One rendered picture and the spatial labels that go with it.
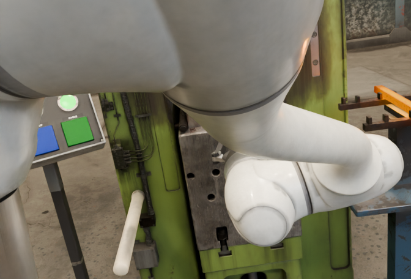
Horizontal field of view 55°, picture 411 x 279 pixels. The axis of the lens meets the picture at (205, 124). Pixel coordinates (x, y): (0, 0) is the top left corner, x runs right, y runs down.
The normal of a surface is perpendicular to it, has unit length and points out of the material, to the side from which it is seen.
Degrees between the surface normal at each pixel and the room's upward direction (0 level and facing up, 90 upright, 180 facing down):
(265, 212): 73
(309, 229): 90
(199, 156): 90
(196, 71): 139
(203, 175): 90
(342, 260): 90
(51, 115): 60
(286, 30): 128
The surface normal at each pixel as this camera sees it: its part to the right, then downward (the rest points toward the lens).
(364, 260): -0.14, -0.94
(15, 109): 0.99, -0.04
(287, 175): 0.01, -0.62
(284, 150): 0.47, 0.70
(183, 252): 0.04, 0.31
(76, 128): 0.33, -0.28
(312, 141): 0.66, 0.29
